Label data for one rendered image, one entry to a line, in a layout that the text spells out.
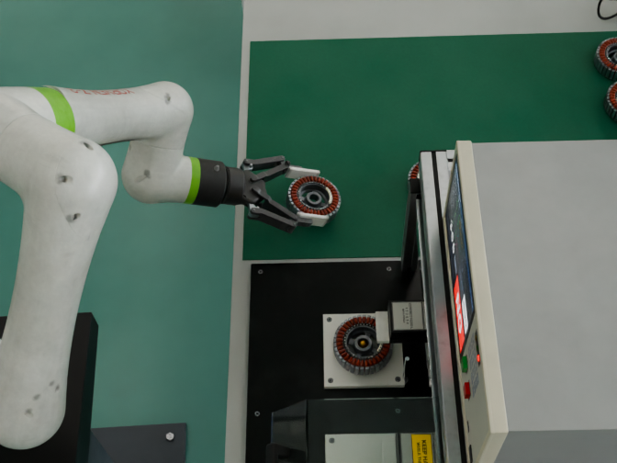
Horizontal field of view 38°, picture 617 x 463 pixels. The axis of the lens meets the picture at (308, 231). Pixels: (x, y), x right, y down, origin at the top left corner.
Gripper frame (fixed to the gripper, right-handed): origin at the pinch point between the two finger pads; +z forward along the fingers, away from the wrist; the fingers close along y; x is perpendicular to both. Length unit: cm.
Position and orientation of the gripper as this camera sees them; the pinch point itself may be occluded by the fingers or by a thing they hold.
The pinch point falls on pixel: (313, 197)
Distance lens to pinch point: 187.2
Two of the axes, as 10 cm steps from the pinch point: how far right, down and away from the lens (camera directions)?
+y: 1.5, 8.2, -5.5
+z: 9.1, 1.1, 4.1
